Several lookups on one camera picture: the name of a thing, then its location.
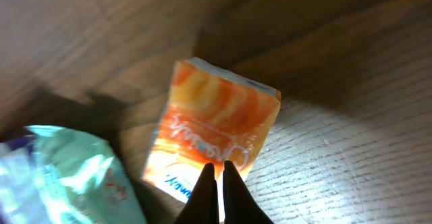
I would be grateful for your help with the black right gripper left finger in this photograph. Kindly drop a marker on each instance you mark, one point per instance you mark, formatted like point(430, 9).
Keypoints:
point(202, 205)

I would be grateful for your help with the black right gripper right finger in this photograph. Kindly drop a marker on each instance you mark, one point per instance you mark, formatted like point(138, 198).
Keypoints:
point(239, 205)

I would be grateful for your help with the small orange carton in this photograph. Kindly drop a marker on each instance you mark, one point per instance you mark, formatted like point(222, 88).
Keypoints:
point(211, 116)

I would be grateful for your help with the teal white snack packet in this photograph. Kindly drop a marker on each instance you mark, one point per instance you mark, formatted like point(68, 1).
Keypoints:
point(70, 177)

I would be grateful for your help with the red blue noodle packet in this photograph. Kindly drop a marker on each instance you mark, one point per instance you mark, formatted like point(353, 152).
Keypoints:
point(16, 143)

